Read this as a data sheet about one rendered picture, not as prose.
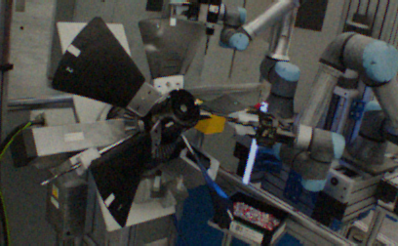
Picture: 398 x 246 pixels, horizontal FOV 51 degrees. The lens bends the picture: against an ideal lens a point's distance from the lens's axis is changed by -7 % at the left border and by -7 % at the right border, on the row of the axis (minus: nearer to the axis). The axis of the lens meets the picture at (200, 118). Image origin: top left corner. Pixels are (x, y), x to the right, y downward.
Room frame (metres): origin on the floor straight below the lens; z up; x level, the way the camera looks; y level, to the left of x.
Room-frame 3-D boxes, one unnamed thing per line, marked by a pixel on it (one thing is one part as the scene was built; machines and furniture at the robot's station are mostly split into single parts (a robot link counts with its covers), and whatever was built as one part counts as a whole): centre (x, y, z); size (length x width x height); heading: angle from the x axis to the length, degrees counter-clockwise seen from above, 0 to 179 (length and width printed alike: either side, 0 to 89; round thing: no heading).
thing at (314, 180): (1.27, -0.38, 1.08); 0.11 x 0.08 x 0.11; 33
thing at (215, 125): (1.75, -0.01, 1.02); 0.16 x 0.10 x 0.11; 47
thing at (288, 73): (1.98, -0.34, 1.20); 0.13 x 0.12 x 0.14; 17
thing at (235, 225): (1.31, -0.24, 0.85); 0.22 x 0.17 x 0.07; 62
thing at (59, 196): (1.35, 0.42, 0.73); 0.15 x 0.09 x 0.22; 47
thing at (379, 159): (1.61, -0.68, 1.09); 0.15 x 0.15 x 0.10
